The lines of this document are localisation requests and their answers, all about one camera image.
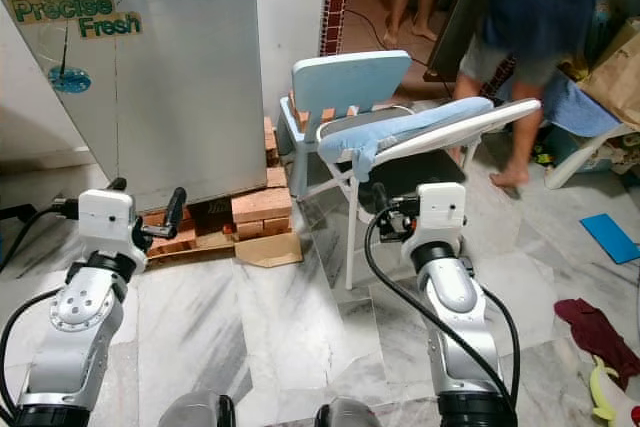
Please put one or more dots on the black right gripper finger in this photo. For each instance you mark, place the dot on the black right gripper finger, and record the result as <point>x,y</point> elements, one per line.
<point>378,199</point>

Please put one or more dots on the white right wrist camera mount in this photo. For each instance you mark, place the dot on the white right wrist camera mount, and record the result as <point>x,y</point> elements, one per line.
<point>441,212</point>

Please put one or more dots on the grey right robot leg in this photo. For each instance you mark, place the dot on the grey right robot leg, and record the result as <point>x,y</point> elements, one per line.
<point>352,414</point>

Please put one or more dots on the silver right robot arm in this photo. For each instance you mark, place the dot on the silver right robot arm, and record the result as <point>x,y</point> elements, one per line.
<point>450,292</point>

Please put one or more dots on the grey robot leg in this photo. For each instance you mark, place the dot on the grey robot leg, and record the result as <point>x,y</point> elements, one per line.
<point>198,412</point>
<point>352,414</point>

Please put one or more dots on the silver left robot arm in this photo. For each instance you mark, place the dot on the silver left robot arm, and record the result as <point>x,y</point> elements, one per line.
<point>80,312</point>

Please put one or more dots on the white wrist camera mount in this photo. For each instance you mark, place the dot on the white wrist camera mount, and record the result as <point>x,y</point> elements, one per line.
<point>106,219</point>
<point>441,212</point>

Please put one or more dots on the light blue plastic chair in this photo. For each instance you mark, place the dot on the light blue plastic chair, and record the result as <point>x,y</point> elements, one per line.
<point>350,77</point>

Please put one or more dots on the blue water splash sticker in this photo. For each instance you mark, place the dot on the blue water splash sticker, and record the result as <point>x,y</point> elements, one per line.
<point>69,79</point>

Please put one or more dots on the dark red cloth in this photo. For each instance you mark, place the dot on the dark red cloth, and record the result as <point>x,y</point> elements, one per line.
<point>600,332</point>

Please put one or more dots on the orange brick under fridge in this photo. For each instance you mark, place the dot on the orange brick under fridge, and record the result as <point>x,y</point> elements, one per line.
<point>185,239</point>

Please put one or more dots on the yellow green plastic item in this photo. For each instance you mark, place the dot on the yellow green plastic item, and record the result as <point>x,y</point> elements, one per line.
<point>605,397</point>

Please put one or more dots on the grey left robot leg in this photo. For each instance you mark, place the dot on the grey left robot leg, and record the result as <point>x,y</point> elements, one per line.
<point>198,412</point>

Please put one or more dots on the black furniture foot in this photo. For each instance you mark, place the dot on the black furniture foot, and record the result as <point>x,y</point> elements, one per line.
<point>15,211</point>

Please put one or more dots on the blue towel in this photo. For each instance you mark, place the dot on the blue towel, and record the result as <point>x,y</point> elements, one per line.
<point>580,107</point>

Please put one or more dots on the silver fridge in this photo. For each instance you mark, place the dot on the silver fridge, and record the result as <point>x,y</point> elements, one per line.
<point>200,77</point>

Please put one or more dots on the white ironing board blue cover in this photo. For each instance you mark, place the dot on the white ironing board blue cover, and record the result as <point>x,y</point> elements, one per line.
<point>420,127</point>

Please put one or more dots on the large orange brick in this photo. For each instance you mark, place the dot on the large orange brick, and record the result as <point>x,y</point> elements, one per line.
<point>263,210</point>

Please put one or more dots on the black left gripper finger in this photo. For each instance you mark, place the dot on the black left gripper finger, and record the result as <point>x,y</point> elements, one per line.
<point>176,209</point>
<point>119,185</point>

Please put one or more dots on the white plastic lounger frame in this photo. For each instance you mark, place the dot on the white plastic lounger frame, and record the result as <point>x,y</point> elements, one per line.
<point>585,157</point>

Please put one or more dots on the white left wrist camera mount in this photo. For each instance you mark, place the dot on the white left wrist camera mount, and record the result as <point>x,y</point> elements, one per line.
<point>106,219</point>

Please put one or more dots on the orange brick stack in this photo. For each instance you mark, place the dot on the orange brick stack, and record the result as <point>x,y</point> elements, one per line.
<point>271,142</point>

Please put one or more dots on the dark leaning panel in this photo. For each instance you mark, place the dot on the dark leaning panel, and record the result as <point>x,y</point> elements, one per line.
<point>460,17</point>

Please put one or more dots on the brown paper bag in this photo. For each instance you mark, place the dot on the brown paper bag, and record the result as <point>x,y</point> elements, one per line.
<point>615,77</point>

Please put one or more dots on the blue floor mat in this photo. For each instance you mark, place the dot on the blue floor mat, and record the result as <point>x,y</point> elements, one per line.
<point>612,237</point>

